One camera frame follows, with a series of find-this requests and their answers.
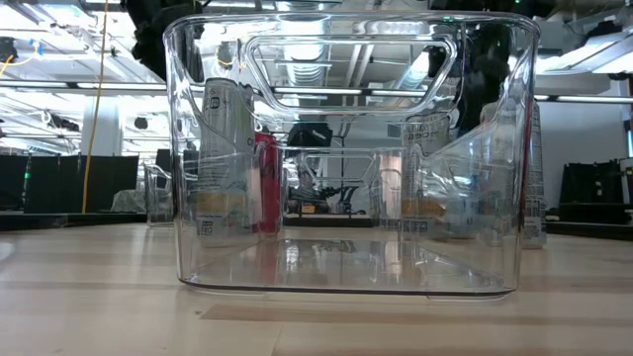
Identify silver ventilation duct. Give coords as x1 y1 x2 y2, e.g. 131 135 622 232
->
284 44 327 108

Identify black aluminium table frame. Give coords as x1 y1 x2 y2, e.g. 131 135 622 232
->
0 211 633 242

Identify black partition panels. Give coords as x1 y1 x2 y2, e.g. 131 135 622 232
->
0 153 139 215

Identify red can silver lid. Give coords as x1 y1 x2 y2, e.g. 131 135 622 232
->
252 132 283 236

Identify ceiling light strip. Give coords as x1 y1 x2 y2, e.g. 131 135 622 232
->
0 78 169 93
536 93 633 105

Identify black crates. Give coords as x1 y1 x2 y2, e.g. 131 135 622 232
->
559 157 633 223

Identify clear plastic bin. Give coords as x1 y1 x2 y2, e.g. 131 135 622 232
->
142 164 175 227
162 10 541 301

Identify white can black lid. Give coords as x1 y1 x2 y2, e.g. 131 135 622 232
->
482 98 549 250
196 77 256 246

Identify yellow cable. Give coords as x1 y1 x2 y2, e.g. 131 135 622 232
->
81 0 110 215

